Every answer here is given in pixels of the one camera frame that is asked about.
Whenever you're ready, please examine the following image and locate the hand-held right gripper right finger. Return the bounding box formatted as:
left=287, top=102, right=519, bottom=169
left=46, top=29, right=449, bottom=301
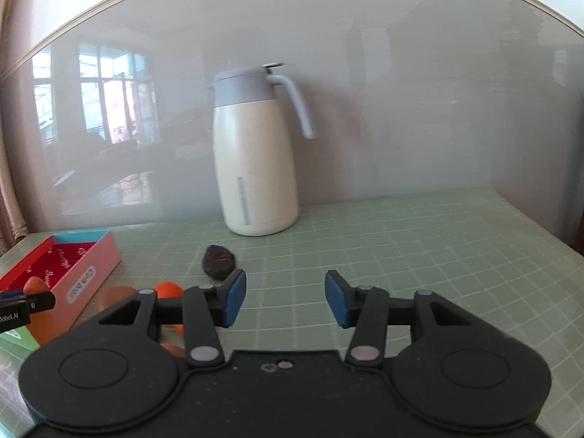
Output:
left=324, top=270, right=484, bottom=368

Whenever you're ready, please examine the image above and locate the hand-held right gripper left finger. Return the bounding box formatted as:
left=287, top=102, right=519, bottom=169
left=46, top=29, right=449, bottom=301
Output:
left=87, top=269, right=247, bottom=368

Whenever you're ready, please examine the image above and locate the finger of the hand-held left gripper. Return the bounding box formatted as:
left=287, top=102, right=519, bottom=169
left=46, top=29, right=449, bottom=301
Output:
left=0, top=289, right=57, bottom=314

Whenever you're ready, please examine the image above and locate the dark wrinkled fruit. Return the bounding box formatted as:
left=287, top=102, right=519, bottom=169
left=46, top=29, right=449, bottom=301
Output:
left=202, top=244, right=239, bottom=280

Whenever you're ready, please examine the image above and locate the pink box with red inside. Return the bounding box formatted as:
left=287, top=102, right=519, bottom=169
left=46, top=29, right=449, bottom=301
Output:
left=0, top=230, right=122, bottom=346

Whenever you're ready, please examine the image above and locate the green printed card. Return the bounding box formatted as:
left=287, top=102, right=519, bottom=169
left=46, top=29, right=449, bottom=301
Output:
left=0, top=327, right=40, bottom=353

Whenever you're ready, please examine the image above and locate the green grid cutting mat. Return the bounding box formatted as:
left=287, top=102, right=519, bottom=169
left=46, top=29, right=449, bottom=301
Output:
left=0, top=187, right=584, bottom=438

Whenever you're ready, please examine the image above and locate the cream and grey thermos jug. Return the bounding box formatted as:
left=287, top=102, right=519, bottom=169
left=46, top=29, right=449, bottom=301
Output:
left=207, top=62, right=316, bottom=237

